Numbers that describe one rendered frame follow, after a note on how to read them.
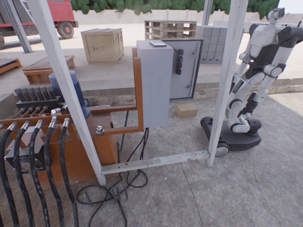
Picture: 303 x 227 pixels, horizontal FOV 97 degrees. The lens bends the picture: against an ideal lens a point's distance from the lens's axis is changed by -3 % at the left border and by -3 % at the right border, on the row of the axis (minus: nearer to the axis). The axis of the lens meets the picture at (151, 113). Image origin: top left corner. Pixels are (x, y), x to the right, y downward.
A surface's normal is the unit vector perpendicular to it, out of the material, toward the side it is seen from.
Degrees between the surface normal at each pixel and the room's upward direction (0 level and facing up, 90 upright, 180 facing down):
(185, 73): 90
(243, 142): 0
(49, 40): 93
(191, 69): 90
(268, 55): 101
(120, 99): 86
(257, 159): 0
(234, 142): 0
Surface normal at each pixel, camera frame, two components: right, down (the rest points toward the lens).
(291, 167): 0.00, -0.82
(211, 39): -0.05, 0.57
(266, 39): -0.73, 0.32
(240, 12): 0.16, 0.61
